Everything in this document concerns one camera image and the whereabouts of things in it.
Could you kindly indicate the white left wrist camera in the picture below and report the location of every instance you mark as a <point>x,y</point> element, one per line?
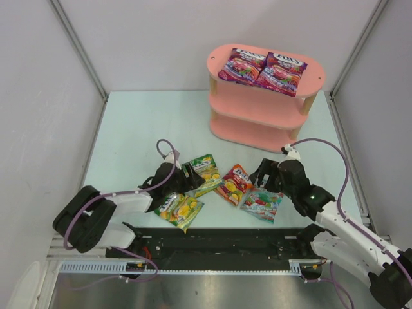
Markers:
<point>172,158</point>

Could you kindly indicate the green spring tea candy bag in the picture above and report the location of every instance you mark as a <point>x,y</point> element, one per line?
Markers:
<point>206,167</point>

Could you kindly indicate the teal mint blossom candy bag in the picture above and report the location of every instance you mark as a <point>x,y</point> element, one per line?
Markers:
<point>262,204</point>

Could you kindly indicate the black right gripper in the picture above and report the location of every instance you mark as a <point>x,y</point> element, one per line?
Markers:
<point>268,176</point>

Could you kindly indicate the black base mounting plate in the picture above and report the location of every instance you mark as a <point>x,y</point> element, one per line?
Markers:
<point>162,243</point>

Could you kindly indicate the purple berries candy bag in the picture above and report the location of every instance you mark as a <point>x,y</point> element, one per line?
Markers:
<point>281,74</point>
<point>243,67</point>

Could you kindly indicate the aluminium corner frame post right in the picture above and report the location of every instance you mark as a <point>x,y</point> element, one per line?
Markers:
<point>365,34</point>

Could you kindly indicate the pink three-tier shelf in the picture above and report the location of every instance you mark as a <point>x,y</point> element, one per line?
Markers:
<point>258,117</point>

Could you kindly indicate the aluminium corner frame post left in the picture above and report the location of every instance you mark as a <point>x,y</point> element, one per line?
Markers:
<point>78,46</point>

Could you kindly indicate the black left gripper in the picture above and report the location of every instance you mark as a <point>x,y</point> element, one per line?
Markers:
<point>185,176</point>

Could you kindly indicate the aluminium corner frame post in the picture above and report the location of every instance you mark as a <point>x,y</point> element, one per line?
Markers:
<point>78,46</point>
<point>365,34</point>

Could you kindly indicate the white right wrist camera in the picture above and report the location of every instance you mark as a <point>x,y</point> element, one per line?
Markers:
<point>290,152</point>

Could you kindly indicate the white slotted cable duct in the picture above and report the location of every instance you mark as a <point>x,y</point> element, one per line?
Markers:
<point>291,267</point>

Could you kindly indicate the aluminium front rail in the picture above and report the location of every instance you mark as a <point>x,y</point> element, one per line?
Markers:
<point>57,251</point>

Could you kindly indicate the orange fruits candy bag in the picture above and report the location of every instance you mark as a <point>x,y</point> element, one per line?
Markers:
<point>234,185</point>

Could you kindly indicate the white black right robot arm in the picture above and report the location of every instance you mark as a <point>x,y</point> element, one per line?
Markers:
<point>382,267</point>

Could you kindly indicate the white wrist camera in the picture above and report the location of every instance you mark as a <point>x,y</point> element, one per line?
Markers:
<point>172,158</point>
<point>290,152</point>

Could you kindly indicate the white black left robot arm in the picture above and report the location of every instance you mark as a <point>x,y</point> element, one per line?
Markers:
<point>85,218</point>

